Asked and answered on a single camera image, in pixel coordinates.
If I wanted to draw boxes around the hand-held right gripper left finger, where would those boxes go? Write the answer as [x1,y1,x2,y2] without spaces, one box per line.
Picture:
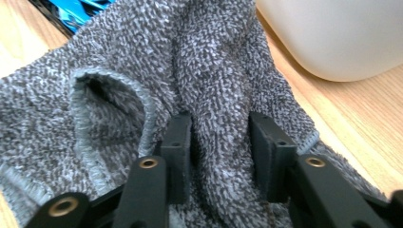
[160,113,194,205]

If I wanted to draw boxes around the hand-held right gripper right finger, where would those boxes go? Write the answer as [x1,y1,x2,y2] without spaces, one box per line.
[248,111,298,203]

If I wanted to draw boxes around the grey terry cloth towel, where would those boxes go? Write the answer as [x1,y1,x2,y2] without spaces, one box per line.
[0,0,389,228]

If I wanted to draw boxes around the white plastic container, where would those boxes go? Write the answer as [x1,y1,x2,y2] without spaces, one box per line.
[255,0,403,83]

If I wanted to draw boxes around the blue shiny packet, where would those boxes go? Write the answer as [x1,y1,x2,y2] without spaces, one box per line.
[49,0,116,34]

